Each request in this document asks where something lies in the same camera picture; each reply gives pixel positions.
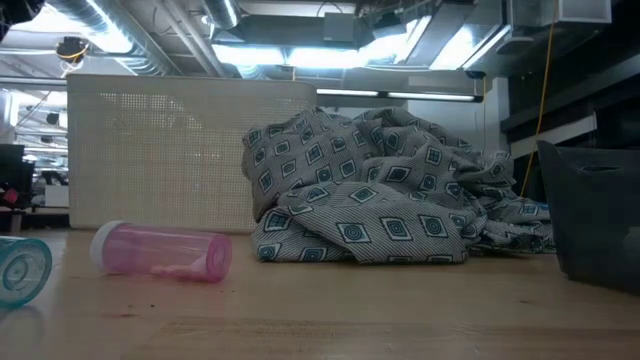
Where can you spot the grey patterned cloth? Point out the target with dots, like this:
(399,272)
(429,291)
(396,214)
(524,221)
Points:
(360,200)

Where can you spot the pink pill bottle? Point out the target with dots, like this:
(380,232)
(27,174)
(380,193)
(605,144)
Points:
(155,250)

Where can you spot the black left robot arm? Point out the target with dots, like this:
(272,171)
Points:
(15,10)

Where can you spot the long ceiling strip lamp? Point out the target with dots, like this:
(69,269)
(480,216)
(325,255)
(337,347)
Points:
(400,94)

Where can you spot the bright fluorescent ceiling light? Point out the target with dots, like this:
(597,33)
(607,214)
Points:
(300,56)

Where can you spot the grey ceiling box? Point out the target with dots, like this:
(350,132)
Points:
(340,26)

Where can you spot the white perforated plastic bin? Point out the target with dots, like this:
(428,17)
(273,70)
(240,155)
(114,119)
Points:
(165,160)

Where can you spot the dark grey plastic tray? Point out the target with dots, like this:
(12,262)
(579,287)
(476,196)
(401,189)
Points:
(595,220)

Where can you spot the black ceiling device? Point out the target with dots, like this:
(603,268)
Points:
(72,48)

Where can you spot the white ceiling vent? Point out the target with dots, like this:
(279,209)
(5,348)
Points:
(582,11)

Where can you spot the silver ceiling duct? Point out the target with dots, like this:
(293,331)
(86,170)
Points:
(222,12)

